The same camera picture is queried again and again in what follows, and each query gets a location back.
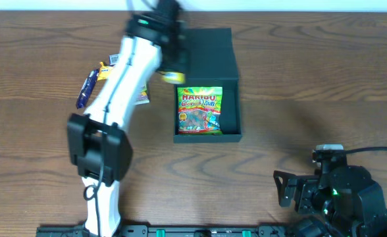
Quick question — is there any dark blue candy bar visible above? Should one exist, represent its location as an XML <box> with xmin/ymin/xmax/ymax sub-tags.
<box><xmin>76</xmin><ymin>69</ymin><xmax>99</xmax><ymax>109</ymax></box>

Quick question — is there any yellow plastic bottle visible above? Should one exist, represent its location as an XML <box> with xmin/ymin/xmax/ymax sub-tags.
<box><xmin>160</xmin><ymin>71</ymin><xmax>186</xmax><ymax>84</ymax></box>

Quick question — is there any green Pretz snack box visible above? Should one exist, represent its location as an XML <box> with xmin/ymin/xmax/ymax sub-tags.
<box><xmin>135</xmin><ymin>84</ymin><xmax>150</xmax><ymax>105</ymax></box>

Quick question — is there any dark green lidded box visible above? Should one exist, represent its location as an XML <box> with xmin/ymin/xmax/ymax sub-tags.
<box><xmin>173</xmin><ymin>28</ymin><xmax>242</xmax><ymax>144</ymax></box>

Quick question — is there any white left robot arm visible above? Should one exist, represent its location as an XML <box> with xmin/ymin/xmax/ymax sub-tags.
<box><xmin>67</xmin><ymin>12</ymin><xmax>181</xmax><ymax>236</ymax></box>

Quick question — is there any Haribo gummy candy bag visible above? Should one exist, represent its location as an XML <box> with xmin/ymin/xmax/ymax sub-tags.
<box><xmin>177</xmin><ymin>87</ymin><xmax>223</xmax><ymax>135</ymax></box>

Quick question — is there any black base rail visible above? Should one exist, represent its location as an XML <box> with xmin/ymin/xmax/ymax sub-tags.
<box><xmin>36</xmin><ymin>215</ymin><xmax>300</xmax><ymax>237</ymax></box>

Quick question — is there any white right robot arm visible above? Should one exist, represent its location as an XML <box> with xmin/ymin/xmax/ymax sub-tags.
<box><xmin>273</xmin><ymin>165</ymin><xmax>387</xmax><ymax>237</ymax></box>

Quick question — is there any dark blue barcode box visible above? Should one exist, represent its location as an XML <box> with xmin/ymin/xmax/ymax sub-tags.
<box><xmin>109</xmin><ymin>54</ymin><xmax>119</xmax><ymax>66</ymax></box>

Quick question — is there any orange yellow snack packet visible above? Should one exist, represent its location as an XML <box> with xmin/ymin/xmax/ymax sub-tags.
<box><xmin>97</xmin><ymin>62</ymin><xmax>114</xmax><ymax>81</ymax></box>

